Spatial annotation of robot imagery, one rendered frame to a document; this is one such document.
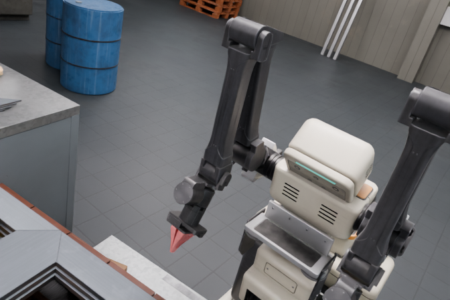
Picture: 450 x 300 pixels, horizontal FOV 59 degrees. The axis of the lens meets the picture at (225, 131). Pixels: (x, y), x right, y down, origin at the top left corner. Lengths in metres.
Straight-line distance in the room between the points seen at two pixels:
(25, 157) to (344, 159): 1.15
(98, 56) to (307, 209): 3.32
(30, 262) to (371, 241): 0.91
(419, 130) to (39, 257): 1.04
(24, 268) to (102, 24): 3.14
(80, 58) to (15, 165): 2.70
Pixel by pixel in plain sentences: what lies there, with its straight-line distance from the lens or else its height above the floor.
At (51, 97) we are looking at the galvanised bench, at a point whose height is 1.05.
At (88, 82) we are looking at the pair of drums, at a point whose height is 0.15.
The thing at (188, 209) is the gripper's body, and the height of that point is 1.12.
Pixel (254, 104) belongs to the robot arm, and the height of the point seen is 1.41.
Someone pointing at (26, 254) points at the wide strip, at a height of 0.86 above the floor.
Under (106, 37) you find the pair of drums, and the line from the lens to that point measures 4.18.
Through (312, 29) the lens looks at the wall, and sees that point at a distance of 9.49.
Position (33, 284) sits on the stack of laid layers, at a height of 0.84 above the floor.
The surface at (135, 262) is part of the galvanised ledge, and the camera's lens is 1.54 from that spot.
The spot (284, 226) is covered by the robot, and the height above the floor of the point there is 1.05.
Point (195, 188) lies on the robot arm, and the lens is 1.01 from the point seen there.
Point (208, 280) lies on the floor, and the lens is 2.46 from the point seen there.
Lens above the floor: 1.79
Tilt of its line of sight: 26 degrees down
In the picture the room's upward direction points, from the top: 14 degrees clockwise
